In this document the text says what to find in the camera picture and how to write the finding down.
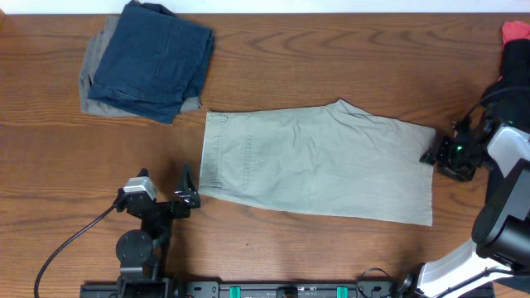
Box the light khaki shorts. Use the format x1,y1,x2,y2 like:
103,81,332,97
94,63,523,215
199,100,436,226

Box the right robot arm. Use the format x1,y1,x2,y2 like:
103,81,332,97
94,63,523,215
401,120,529,297

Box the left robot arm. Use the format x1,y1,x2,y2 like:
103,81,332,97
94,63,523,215
113,163,200,298

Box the black garment at right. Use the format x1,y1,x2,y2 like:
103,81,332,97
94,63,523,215
479,39,529,128

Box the folded navy blue shorts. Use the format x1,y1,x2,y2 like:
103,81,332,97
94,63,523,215
87,0,215,125

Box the folded grey shorts under navy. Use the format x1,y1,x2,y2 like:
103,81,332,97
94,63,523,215
79,15,203,118

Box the red cloth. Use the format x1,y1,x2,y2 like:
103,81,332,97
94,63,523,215
501,21,530,46

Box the left black cable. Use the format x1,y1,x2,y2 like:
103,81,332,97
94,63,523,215
33,203,119,298

